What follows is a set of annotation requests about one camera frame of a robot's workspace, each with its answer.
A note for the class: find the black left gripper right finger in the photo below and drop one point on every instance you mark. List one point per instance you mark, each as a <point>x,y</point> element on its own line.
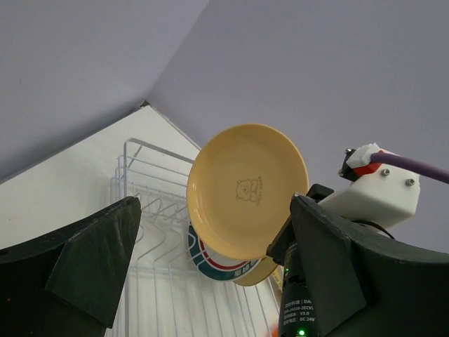
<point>364,284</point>

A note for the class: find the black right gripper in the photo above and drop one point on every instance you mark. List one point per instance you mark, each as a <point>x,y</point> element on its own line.
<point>297,315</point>

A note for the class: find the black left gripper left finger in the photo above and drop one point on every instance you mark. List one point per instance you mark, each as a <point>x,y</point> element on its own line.
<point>69,282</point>

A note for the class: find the large cream bird plate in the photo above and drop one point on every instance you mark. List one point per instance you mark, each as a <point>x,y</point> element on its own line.
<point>259,273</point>

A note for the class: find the white plate green red rim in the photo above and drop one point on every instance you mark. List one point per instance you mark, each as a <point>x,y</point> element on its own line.
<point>213,265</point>

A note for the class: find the plain beige plate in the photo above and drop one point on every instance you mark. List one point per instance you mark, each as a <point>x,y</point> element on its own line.
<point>240,186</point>

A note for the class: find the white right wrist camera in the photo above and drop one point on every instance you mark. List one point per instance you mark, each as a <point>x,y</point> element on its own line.
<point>379,193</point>

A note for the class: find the white wire dish rack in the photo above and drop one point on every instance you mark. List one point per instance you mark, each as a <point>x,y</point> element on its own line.
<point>165,294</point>

